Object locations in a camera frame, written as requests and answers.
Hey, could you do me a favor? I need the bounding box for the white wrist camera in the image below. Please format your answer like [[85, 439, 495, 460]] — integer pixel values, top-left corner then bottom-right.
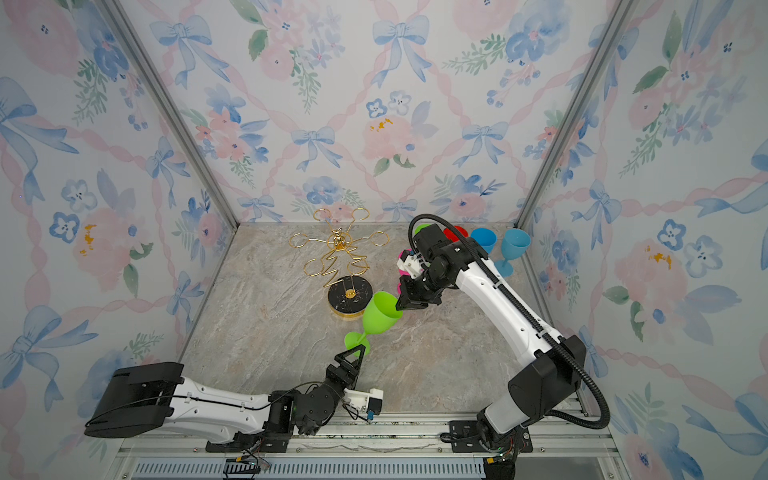
[[343, 388, 384, 422], [397, 249, 429, 279]]

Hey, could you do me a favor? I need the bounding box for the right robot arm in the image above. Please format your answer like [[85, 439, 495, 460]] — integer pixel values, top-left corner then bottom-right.
[[396, 224, 594, 452]]

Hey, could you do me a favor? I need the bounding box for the aluminium corner post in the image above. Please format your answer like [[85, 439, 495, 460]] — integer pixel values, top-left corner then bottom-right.
[[95, 0, 239, 230], [513, 0, 636, 230]]

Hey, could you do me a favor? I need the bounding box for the pink wine glass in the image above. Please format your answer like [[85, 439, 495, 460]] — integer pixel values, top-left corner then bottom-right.
[[397, 250, 421, 279]]

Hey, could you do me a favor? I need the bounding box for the teal blue wine glass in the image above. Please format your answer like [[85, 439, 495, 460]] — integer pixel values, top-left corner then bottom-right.
[[494, 228, 531, 277]]

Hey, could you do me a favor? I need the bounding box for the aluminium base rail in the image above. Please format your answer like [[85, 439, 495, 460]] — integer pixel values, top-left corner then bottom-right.
[[106, 413, 629, 479]]

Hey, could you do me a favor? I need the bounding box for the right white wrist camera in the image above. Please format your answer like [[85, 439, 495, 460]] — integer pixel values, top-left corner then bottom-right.
[[397, 249, 429, 279]]

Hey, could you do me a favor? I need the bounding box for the black corrugated cable conduit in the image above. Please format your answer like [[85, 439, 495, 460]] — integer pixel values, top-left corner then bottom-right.
[[407, 213, 612, 431]]

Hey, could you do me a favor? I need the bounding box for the gold wire wine glass rack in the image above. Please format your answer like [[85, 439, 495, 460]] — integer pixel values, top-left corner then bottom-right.
[[289, 207, 390, 319]]

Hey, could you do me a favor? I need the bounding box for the left aluminium corner post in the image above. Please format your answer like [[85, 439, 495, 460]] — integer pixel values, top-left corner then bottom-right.
[[95, 0, 239, 230]]

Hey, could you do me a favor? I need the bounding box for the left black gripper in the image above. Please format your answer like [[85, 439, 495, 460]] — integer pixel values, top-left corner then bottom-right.
[[319, 346, 364, 423]]

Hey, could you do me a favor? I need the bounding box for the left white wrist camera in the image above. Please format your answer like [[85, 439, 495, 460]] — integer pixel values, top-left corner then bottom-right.
[[343, 388, 384, 422]]

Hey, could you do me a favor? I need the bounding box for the green wine glass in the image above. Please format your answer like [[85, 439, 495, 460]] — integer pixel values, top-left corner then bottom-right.
[[413, 223, 432, 236], [344, 292, 403, 351]]

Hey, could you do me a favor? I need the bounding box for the red wine glass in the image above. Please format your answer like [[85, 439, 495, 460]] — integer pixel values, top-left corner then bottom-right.
[[443, 226, 468, 242]]

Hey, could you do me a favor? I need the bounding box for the bright blue wine glass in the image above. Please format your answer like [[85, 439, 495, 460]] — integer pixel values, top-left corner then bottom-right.
[[470, 227, 498, 256]]

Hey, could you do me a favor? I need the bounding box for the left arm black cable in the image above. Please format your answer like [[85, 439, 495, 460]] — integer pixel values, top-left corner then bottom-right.
[[83, 380, 328, 427]]

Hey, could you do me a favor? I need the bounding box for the right aluminium corner post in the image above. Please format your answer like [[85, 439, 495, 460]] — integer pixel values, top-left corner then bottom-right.
[[513, 0, 636, 230]]

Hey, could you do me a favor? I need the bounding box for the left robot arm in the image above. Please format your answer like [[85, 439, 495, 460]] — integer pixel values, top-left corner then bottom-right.
[[84, 346, 383, 450]]

